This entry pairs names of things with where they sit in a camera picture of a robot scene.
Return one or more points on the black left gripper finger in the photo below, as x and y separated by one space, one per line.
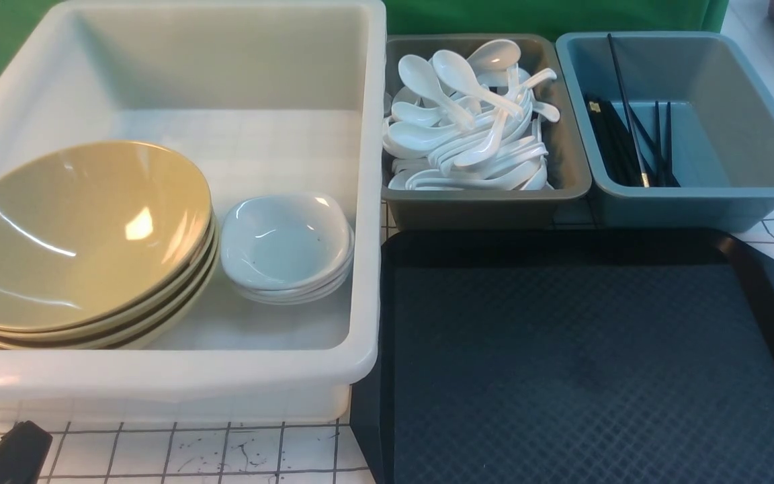
23 451

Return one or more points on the beige noodle bowl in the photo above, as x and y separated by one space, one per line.
88 230

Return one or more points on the black chopstick gold band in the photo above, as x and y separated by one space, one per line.
658 155

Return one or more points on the white soup spoon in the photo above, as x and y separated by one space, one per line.
455 71

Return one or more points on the top stacked beige bowl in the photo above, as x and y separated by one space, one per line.
135 310

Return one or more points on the lower stacked beige bowls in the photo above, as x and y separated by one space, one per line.
145 336

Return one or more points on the stack of white dishes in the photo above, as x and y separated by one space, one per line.
287 249

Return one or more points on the large white plastic tub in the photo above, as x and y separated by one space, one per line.
265 97

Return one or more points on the black serving tray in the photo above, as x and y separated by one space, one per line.
610 356

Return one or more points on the pile of white spoons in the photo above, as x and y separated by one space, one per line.
443 140

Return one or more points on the grey plastic spoon bin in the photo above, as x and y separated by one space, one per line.
568 168

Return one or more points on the black chopsticks in bin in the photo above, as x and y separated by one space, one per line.
616 145

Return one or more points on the leaning black chopstick in bin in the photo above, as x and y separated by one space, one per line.
630 122

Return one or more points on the blue plastic chopstick bin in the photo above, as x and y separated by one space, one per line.
723 126

